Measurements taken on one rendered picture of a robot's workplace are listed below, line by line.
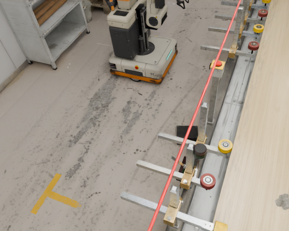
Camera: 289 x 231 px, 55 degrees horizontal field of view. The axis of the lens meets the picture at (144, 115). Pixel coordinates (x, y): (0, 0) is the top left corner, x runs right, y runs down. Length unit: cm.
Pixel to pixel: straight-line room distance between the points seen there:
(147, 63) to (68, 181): 151
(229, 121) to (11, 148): 218
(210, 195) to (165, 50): 200
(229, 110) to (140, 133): 102
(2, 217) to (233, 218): 200
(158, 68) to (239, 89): 106
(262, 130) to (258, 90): 34
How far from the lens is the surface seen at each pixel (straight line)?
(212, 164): 193
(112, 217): 247
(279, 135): 179
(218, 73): 165
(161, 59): 322
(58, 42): 413
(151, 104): 310
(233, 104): 228
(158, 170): 162
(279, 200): 155
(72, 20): 449
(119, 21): 300
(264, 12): 282
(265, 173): 162
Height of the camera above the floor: 226
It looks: 49 degrees down
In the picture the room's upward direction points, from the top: 8 degrees counter-clockwise
